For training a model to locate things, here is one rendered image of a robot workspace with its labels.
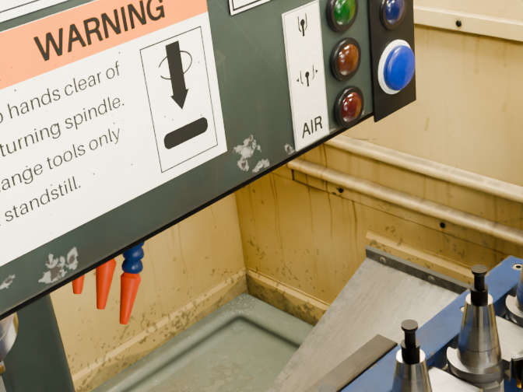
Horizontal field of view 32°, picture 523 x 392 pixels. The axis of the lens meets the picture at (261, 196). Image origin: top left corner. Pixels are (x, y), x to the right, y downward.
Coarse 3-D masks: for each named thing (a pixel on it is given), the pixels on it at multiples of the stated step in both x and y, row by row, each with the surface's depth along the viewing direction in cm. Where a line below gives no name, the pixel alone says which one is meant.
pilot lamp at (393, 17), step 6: (390, 0) 57; (396, 0) 58; (402, 0) 58; (390, 6) 57; (396, 6) 58; (402, 6) 58; (390, 12) 58; (396, 12) 58; (402, 12) 58; (390, 18) 58; (396, 18) 58
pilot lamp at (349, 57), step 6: (348, 48) 56; (354, 48) 56; (342, 54) 55; (348, 54) 56; (354, 54) 56; (342, 60) 55; (348, 60) 56; (354, 60) 56; (342, 66) 56; (348, 66) 56; (354, 66) 56; (342, 72) 56; (348, 72) 56
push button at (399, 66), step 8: (400, 48) 59; (408, 48) 59; (392, 56) 59; (400, 56) 59; (408, 56) 60; (384, 64) 59; (392, 64) 59; (400, 64) 59; (408, 64) 60; (384, 72) 59; (392, 72) 59; (400, 72) 59; (408, 72) 60; (384, 80) 59; (392, 80) 59; (400, 80) 60; (408, 80) 60; (392, 88) 60; (400, 88) 60
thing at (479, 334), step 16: (480, 304) 87; (464, 320) 89; (480, 320) 88; (496, 320) 89; (464, 336) 89; (480, 336) 88; (496, 336) 89; (464, 352) 90; (480, 352) 89; (496, 352) 89
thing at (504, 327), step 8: (504, 320) 97; (504, 328) 96; (512, 328) 96; (520, 328) 96; (504, 336) 95; (512, 336) 95; (520, 336) 95; (512, 344) 94; (520, 344) 94; (512, 352) 93; (520, 352) 92; (512, 360) 92
